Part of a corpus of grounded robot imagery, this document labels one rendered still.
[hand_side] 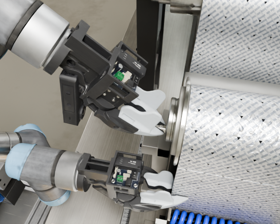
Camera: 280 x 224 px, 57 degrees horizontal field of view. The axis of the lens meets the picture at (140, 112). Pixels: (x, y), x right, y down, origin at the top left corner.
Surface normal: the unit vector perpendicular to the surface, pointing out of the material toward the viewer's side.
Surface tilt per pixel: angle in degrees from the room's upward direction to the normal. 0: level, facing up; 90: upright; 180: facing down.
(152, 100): 87
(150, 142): 0
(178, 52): 0
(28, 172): 52
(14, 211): 0
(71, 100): 88
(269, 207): 90
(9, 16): 59
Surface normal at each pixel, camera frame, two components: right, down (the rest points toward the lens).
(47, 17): 0.60, -0.32
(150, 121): -0.20, 0.76
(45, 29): 0.48, -0.01
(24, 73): 0.00, -0.64
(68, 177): -0.14, 0.07
